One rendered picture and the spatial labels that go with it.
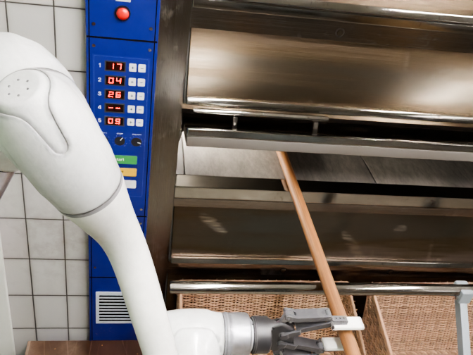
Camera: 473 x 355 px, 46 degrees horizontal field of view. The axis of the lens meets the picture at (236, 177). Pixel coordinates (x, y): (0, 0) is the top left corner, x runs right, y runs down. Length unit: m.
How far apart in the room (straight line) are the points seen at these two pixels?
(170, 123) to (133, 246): 0.64
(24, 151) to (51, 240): 1.01
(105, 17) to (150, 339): 0.71
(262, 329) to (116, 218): 0.47
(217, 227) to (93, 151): 0.99
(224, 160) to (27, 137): 1.06
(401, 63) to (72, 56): 0.81
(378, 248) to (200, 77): 0.81
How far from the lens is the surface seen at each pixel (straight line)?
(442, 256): 1.93
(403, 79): 1.52
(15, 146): 0.69
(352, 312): 1.81
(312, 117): 1.37
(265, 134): 1.32
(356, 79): 1.47
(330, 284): 1.30
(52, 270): 1.77
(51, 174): 0.70
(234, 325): 1.13
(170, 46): 1.35
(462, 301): 1.51
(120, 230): 0.81
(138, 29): 1.31
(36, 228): 1.67
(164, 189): 1.55
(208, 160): 1.67
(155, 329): 0.91
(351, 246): 1.79
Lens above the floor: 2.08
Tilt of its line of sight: 34 degrees down
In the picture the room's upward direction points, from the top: 9 degrees clockwise
